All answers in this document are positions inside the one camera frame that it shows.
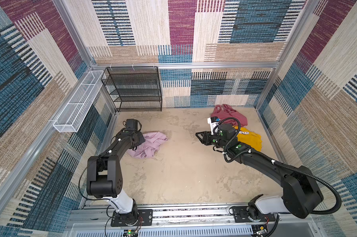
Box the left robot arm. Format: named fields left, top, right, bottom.
left=85, top=119, right=212, bottom=227

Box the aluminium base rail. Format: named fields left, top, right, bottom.
left=63, top=203, right=326, bottom=237

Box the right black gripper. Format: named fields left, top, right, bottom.
left=195, top=130, right=228, bottom=149

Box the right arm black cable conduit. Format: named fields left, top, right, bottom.
left=213, top=117, right=342, bottom=237

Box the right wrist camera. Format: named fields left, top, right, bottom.
left=207, top=117, right=220, bottom=135

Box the light lilac cloth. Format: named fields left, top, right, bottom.
left=127, top=132, right=169, bottom=159

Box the yellow cloth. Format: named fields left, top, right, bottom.
left=237, top=127, right=262, bottom=152

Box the white wire mesh basket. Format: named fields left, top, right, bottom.
left=53, top=71, right=104, bottom=133

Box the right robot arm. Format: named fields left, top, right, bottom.
left=196, top=123, right=324, bottom=220

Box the black wire shelf rack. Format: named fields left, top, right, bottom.
left=102, top=66, right=163, bottom=112

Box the dark pink cloth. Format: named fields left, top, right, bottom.
left=211, top=104, right=248, bottom=127

